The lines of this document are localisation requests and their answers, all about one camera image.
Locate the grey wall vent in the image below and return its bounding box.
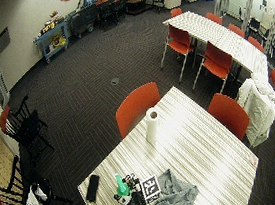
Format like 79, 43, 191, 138
0, 25, 14, 55

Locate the grey cloth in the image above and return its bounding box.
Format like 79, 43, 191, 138
146, 166, 202, 205

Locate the long striped table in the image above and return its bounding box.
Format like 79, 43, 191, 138
157, 7, 275, 80

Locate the black equipment cart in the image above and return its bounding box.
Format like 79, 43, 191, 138
64, 1, 100, 41

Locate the white paper towel roll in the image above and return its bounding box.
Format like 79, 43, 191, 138
142, 106, 162, 145

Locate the black phone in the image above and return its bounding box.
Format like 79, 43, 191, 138
85, 173, 101, 203

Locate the black slatted chair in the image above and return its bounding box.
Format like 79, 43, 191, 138
0, 92, 61, 161
0, 152, 78, 205

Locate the white marker cube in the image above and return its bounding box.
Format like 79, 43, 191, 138
139, 173, 164, 203

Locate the round floor outlet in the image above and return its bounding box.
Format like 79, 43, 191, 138
109, 76, 120, 87

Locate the blue utility cart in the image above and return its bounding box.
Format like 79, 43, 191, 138
30, 15, 73, 67

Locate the white jacket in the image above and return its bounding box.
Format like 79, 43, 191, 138
231, 70, 275, 151

